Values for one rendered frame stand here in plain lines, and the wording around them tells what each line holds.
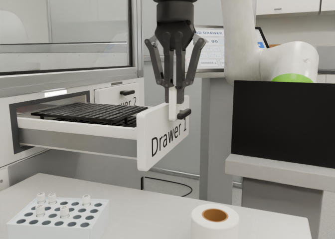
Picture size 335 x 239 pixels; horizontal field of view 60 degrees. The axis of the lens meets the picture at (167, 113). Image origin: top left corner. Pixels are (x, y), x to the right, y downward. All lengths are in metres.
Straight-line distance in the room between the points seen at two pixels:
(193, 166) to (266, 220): 2.04
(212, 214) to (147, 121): 0.19
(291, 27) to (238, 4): 3.28
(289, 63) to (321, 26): 3.33
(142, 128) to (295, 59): 0.56
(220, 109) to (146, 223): 1.14
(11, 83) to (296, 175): 0.69
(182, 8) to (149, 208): 0.37
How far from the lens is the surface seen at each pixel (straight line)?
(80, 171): 0.93
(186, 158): 2.55
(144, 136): 0.53
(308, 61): 0.95
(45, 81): 0.79
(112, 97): 1.01
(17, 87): 0.72
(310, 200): 0.85
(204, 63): 1.43
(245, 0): 1.00
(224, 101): 1.58
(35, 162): 0.78
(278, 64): 0.95
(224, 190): 1.74
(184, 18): 0.58
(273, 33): 4.26
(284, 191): 0.84
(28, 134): 0.71
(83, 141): 0.62
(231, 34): 0.99
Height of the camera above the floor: 1.03
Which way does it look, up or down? 11 degrees down
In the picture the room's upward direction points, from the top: straight up
